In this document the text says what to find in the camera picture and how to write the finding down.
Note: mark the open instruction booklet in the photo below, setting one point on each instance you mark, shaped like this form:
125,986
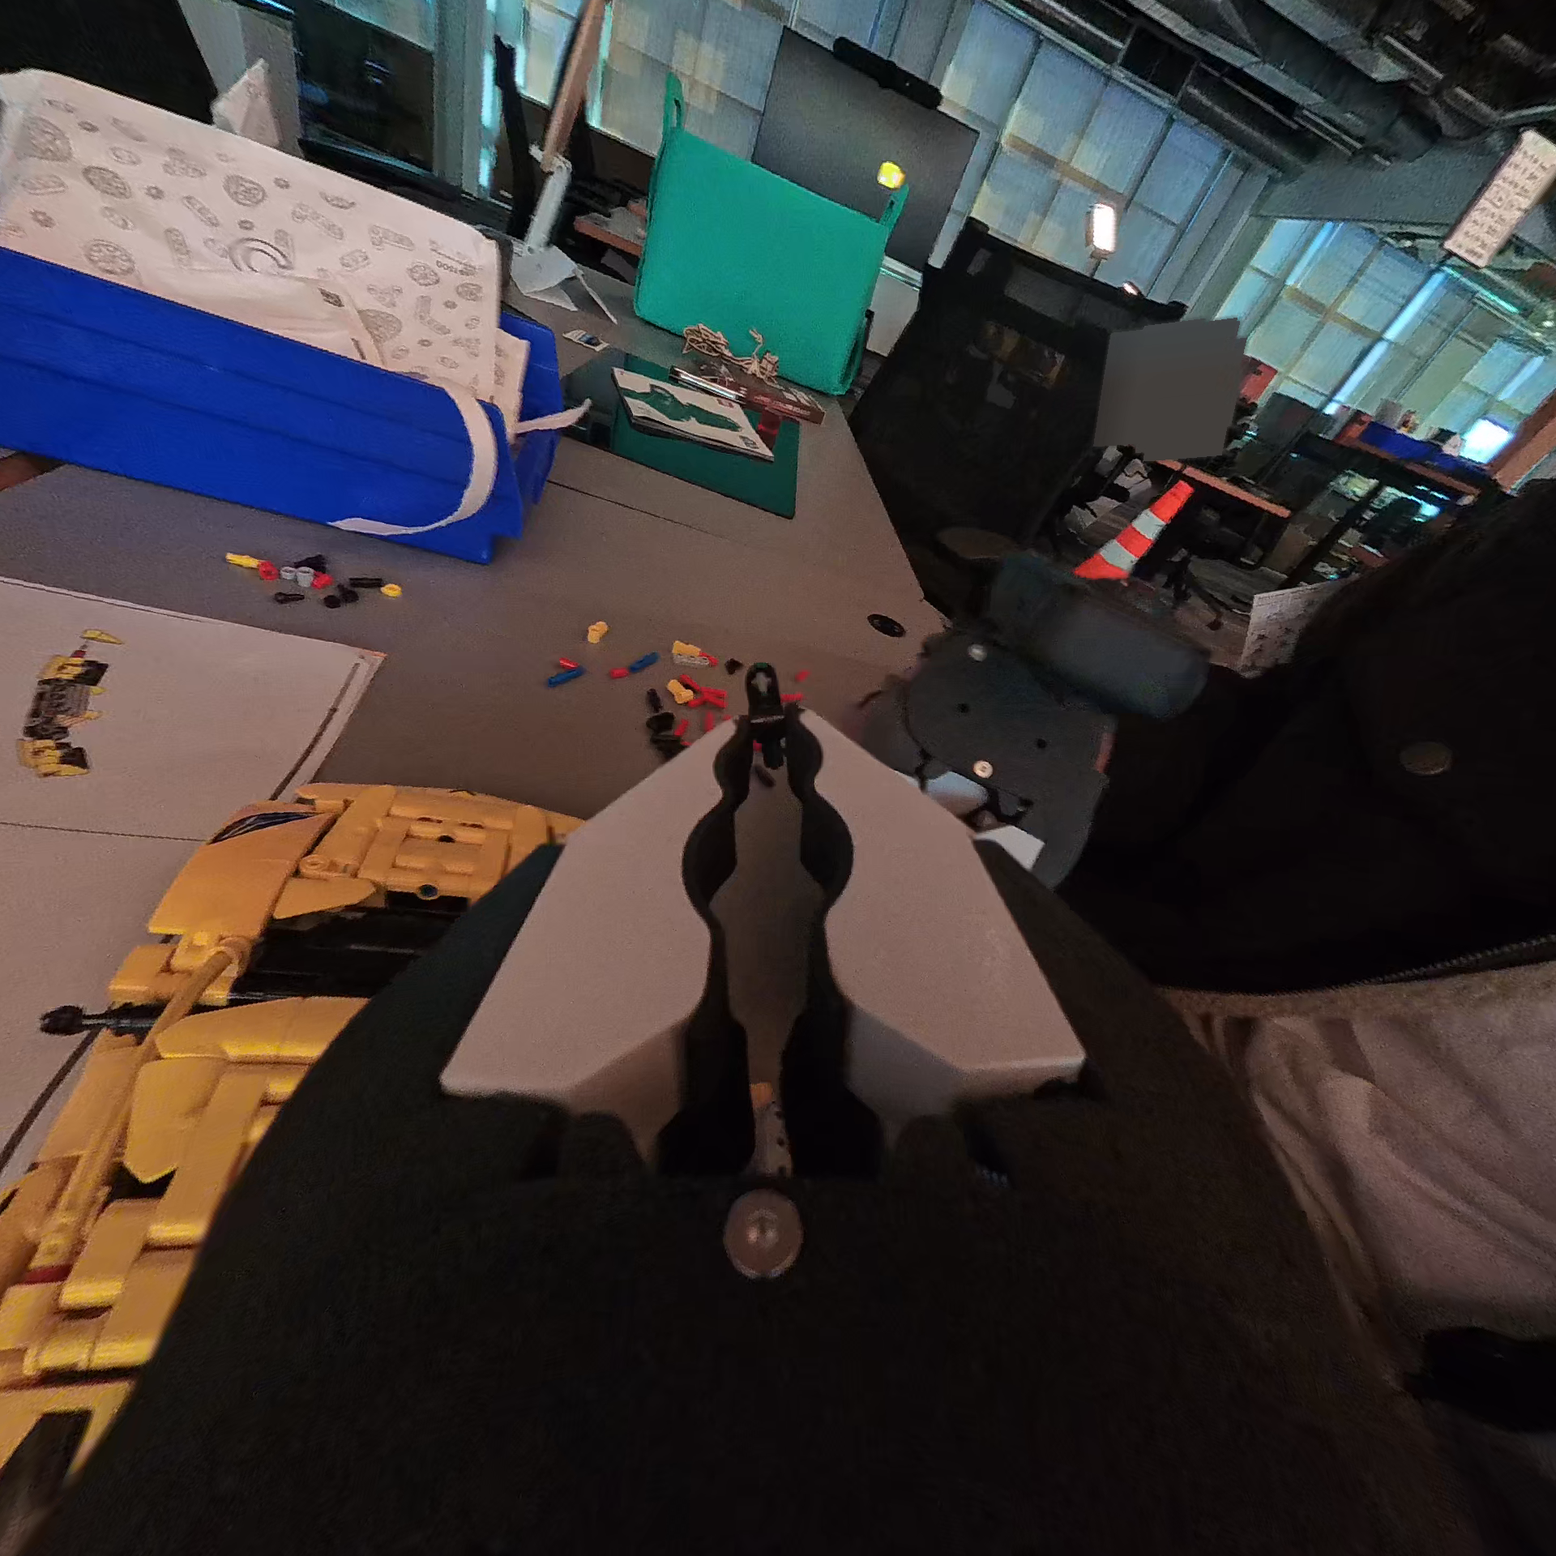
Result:
183,704

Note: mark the yellow toy brick car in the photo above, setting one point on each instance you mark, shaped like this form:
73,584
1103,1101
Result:
220,1058

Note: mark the grey desk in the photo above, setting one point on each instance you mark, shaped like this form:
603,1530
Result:
511,584

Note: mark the person's fleece-lined jacket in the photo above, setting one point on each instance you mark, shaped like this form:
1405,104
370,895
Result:
1339,851

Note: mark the small wooden model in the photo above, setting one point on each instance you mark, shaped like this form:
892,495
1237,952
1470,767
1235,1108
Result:
755,365

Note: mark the blue plastic bin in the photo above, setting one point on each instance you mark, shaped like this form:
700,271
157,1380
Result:
244,400

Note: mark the green cutting mat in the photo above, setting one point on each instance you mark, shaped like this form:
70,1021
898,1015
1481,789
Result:
731,480

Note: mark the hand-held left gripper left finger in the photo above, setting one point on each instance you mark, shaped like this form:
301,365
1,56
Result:
585,973

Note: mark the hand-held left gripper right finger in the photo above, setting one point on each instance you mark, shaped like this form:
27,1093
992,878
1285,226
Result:
950,973

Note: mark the dark wall monitor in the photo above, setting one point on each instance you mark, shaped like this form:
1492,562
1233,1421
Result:
851,134

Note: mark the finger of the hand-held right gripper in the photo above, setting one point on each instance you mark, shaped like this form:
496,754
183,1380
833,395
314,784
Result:
957,793
1009,851

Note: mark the white green puzzle board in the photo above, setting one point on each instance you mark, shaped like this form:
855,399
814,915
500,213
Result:
694,413

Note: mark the white patterned paper bag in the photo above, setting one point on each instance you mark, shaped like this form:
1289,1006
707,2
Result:
244,206

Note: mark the orange traffic cone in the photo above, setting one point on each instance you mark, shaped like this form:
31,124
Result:
1137,541

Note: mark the scatter of small coloured pins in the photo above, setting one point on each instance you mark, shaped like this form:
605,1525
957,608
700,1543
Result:
681,693

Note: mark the teal plastic bin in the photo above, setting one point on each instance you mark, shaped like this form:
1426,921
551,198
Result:
766,243

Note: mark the hanging white sign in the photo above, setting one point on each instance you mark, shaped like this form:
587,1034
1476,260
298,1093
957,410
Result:
1509,195

